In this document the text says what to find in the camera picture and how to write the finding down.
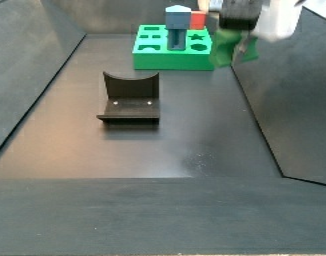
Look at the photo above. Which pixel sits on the red rounded block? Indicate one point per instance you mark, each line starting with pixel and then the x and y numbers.
pixel 198 20

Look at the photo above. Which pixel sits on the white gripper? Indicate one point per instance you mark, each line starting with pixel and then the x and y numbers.
pixel 278 19

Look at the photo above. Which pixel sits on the green shape sorter board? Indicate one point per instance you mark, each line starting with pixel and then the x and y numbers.
pixel 152 56

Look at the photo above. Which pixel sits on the black curved fixture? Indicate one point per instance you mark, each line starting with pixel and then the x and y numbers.
pixel 132 98

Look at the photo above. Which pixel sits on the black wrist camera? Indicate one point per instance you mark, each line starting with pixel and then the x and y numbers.
pixel 239 14

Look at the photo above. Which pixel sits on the blue pentagon peg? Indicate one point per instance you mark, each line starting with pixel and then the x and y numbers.
pixel 178 16

